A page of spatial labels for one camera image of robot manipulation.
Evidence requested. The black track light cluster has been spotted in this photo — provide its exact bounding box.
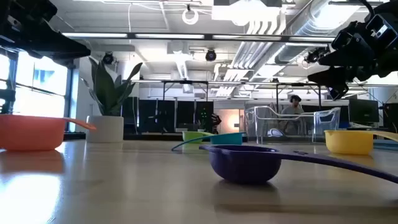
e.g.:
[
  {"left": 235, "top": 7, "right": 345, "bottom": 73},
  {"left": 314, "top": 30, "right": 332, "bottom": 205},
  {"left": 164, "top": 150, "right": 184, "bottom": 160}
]
[{"left": 304, "top": 45, "right": 331, "bottom": 65}]

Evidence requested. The clear plastic basket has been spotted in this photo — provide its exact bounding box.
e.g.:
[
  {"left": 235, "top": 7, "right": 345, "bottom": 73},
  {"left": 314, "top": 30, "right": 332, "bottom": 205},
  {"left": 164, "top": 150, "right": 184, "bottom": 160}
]
[{"left": 244, "top": 105, "right": 342, "bottom": 146}]

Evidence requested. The large bright window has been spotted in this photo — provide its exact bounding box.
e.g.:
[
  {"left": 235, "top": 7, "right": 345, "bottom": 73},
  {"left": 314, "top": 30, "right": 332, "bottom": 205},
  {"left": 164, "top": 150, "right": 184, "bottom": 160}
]
[{"left": 0, "top": 49, "right": 75, "bottom": 131}]

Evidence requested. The black overhead frame bar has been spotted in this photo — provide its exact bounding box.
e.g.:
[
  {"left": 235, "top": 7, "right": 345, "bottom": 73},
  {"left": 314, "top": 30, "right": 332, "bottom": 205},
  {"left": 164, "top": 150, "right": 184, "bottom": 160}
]
[{"left": 61, "top": 32, "right": 336, "bottom": 43}]

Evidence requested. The green snake plant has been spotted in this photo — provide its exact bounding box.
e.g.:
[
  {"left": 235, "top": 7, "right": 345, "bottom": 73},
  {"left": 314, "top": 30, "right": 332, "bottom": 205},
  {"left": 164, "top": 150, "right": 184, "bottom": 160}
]
[{"left": 80, "top": 57, "right": 144, "bottom": 117}]

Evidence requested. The black office chair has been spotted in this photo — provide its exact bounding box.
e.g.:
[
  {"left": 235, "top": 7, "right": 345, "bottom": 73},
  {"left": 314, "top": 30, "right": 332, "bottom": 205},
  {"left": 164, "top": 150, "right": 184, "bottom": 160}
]
[{"left": 0, "top": 88, "right": 16, "bottom": 114}]

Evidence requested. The white rounded device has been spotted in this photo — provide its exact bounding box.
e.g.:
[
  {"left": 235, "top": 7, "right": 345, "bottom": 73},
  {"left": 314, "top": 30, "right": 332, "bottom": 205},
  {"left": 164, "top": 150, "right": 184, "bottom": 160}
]
[{"left": 266, "top": 128, "right": 285, "bottom": 138}]

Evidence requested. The white ring lamp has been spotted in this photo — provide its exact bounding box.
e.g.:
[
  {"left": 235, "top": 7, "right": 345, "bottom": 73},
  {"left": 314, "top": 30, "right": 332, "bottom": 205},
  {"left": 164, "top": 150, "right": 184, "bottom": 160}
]
[{"left": 181, "top": 7, "right": 200, "bottom": 26}]

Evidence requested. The green measuring cup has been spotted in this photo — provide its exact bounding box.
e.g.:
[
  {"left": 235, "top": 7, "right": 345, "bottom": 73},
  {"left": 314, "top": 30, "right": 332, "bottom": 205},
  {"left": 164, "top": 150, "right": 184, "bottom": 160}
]
[{"left": 182, "top": 131, "right": 215, "bottom": 144}]

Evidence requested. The person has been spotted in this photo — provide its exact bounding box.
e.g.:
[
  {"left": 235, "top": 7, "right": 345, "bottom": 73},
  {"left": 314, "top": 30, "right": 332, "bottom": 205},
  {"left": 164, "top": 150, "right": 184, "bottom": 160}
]
[{"left": 279, "top": 95, "right": 306, "bottom": 135}]

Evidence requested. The white plant pot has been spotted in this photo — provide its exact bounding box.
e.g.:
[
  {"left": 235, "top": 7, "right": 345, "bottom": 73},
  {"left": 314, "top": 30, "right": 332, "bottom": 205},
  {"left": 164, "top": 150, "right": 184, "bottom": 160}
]
[{"left": 85, "top": 115, "right": 125, "bottom": 144}]

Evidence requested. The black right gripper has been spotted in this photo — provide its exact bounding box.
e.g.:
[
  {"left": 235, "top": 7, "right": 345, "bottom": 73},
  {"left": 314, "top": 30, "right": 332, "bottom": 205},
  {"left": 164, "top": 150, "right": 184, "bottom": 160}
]
[{"left": 307, "top": 0, "right": 398, "bottom": 100}]

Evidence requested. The orange measuring cup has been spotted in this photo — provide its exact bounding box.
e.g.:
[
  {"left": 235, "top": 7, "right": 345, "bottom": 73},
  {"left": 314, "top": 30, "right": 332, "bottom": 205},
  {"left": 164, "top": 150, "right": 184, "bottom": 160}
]
[{"left": 0, "top": 114, "right": 97, "bottom": 152}]

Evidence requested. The black aluminium table frame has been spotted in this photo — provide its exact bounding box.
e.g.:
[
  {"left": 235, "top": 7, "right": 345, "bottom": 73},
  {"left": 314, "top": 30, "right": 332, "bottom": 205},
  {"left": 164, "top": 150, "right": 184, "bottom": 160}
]
[{"left": 63, "top": 132, "right": 184, "bottom": 142}]

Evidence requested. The silver ventilation duct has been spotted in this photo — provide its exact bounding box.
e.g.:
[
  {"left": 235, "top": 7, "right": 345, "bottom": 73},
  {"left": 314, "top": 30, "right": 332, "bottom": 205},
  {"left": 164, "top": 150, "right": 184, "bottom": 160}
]
[{"left": 275, "top": 0, "right": 363, "bottom": 65}]

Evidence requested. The yellow measuring cup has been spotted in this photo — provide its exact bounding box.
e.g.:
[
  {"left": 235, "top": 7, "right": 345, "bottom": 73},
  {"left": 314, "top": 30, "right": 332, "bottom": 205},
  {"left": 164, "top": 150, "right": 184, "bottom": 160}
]
[{"left": 324, "top": 129, "right": 398, "bottom": 156}]

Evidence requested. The teal measuring cup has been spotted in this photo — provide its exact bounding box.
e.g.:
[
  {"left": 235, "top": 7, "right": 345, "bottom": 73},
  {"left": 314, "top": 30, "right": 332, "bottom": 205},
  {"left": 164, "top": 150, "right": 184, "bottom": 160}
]
[{"left": 171, "top": 132, "right": 247, "bottom": 152}]

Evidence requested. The small red black robot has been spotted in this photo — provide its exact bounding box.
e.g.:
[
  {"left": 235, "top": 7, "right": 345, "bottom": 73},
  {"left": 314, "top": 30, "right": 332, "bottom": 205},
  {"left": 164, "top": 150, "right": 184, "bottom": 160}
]
[{"left": 210, "top": 113, "right": 223, "bottom": 127}]

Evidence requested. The purple measuring cup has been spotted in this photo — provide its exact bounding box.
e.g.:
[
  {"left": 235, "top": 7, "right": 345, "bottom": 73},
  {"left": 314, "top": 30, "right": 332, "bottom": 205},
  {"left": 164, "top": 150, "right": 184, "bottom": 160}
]
[{"left": 198, "top": 144, "right": 398, "bottom": 185}]

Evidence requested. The black metal stand frame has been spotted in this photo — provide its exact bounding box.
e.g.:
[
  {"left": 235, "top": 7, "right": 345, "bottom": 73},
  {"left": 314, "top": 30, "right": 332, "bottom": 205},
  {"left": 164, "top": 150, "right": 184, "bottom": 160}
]
[
  {"left": 161, "top": 80, "right": 210, "bottom": 133},
  {"left": 275, "top": 82, "right": 323, "bottom": 110}
]

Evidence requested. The black computer monitor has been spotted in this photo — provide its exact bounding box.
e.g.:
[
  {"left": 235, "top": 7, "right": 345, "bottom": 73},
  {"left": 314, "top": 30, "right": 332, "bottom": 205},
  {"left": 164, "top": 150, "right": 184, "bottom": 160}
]
[{"left": 348, "top": 98, "right": 380, "bottom": 124}]

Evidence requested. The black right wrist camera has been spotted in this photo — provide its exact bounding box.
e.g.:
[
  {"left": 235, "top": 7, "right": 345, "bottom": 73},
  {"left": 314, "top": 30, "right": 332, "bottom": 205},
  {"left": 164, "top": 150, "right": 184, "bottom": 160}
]
[{"left": 366, "top": 14, "right": 398, "bottom": 49}]

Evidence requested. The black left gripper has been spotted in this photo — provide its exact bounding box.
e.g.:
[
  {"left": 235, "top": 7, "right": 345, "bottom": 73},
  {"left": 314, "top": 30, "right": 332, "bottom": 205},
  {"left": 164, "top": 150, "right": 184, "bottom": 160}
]
[{"left": 0, "top": 0, "right": 91, "bottom": 62}]

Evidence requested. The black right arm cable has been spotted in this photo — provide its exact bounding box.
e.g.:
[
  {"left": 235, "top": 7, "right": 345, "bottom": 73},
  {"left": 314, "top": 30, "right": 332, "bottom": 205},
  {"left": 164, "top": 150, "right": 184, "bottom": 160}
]
[{"left": 357, "top": 0, "right": 376, "bottom": 19}]

